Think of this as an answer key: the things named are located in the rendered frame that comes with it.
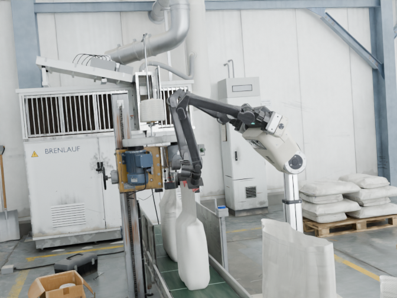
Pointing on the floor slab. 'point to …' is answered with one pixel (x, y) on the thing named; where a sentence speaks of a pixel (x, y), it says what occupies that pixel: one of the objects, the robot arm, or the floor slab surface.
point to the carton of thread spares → (49, 281)
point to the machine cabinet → (81, 161)
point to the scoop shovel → (9, 223)
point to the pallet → (360, 224)
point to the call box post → (224, 243)
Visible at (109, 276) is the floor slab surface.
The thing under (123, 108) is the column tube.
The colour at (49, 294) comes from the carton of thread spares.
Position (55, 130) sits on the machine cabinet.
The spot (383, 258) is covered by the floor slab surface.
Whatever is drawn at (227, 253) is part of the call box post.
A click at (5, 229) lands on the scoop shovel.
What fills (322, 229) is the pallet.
